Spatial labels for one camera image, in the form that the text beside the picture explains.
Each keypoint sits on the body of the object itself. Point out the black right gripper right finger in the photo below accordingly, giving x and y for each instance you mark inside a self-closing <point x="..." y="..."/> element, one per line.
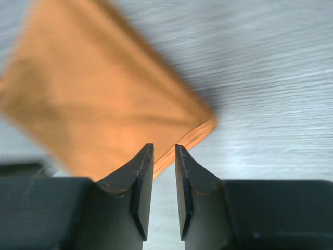
<point x="199" y="197"/>

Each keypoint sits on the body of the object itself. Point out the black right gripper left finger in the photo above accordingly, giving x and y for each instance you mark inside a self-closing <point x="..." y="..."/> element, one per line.
<point x="135" y="176"/>

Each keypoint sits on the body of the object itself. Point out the orange cloth napkin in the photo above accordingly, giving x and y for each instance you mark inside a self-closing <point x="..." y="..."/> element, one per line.
<point x="86" y="86"/>

